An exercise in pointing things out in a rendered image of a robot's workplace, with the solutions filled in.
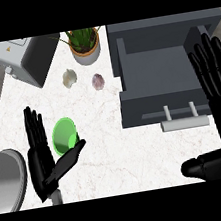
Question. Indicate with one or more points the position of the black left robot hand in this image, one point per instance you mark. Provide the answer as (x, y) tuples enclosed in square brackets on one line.
[(39, 160)]

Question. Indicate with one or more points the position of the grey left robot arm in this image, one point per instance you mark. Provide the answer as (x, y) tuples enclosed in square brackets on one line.
[(56, 197)]

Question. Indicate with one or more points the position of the green cup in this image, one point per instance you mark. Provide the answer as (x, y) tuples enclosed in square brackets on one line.
[(65, 136)]

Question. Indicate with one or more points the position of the grey open drawer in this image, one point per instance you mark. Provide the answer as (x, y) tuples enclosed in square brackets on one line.
[(160, 84)]

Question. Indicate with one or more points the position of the white garlic bulb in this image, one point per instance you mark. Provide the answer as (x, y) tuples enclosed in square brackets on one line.
[(69, 78)]

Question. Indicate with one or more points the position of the dark grey cabinet body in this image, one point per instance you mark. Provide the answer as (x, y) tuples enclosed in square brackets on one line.
[(165, 26)]

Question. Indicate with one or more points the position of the purple garlic bulb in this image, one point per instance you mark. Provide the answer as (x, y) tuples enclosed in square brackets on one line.
[(98, 81)]

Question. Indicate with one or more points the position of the grey toaster appliance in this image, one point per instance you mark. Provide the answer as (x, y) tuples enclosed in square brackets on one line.
[(27, 60)]

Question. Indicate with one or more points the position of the potted green plant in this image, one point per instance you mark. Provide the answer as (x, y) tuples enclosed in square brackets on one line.
[(84, 45)]

